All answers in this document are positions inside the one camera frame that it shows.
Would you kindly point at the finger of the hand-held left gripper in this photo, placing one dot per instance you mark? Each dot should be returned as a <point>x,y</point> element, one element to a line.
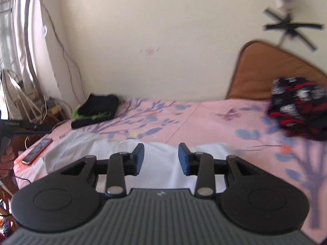
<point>42,128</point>

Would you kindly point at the smartphone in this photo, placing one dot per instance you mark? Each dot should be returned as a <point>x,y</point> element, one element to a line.
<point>37,151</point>

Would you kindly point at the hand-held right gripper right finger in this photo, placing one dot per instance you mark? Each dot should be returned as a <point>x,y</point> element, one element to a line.
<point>184,162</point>

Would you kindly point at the black tape cross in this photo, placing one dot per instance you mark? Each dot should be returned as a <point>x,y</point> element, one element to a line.
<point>291,26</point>

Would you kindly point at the pink printed bedsheet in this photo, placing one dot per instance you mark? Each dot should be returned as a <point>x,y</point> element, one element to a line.
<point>204,122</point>

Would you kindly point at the green garment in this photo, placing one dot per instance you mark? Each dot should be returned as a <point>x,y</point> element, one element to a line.
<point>88,116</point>

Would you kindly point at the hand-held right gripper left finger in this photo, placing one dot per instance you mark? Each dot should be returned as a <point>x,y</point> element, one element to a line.
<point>139,158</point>

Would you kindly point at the white curtain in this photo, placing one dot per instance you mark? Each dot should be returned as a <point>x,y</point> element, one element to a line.
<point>23,30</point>

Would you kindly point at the black red patterned garment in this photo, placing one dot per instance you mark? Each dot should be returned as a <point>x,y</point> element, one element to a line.
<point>299,107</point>

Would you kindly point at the white garment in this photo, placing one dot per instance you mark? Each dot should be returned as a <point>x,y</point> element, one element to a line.
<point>158,168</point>

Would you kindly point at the person's left hand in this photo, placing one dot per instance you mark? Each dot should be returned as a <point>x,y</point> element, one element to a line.
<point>7,160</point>

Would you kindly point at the black folded garment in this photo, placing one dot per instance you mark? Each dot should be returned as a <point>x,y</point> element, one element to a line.
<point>84,123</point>
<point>99,103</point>

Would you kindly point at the brown cushion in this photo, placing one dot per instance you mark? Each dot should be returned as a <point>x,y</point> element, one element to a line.
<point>258,74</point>

